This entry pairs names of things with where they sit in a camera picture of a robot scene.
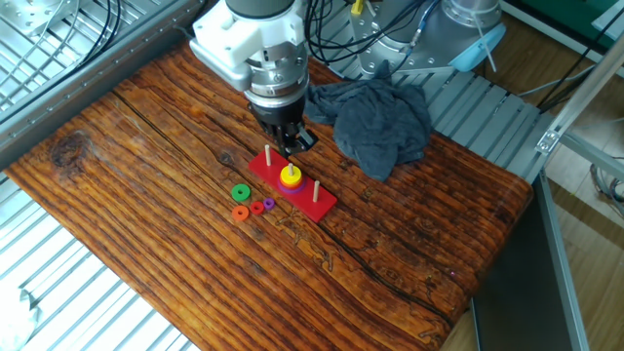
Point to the small red Hanoi disc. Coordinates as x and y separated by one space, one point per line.
252 209

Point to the white plastic bag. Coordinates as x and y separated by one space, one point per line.
17 322

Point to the small orange Hanoi disc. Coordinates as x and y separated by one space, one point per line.
234 214

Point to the yellow Hanoi disc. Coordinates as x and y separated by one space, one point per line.
285 178

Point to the dark grey panel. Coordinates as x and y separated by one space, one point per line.
521 292

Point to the small purple Hanoi disc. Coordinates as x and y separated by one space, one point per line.
265 205

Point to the red Hanoi base with pegs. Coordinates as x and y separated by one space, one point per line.
317 207

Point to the large purple Hanoi disc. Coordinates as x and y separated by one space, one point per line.
291 191

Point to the silver perforated metal plate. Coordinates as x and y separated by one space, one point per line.
29 14

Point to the aluminium frame beam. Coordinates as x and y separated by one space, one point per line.
580 92
97 73

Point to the large orange Hanoi disc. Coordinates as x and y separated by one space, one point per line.
292 187

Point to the dark grey cloth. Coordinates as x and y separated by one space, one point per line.
375 127

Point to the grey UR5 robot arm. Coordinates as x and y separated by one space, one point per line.
244 39

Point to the green Hanoi disc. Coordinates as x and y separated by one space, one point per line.
234 193

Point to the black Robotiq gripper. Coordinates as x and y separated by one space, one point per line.
278 117

